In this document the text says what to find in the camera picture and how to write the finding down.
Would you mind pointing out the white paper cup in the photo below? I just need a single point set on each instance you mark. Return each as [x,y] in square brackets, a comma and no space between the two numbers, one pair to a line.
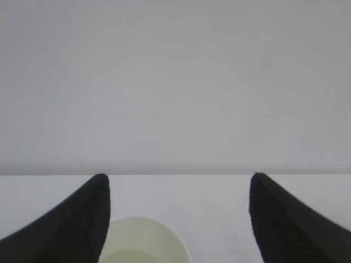
[140,239]

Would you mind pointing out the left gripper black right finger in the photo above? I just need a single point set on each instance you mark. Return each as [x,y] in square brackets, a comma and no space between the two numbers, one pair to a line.
[287,230]

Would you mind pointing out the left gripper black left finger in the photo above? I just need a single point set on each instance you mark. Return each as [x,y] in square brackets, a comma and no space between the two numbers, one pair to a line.
[73,231]

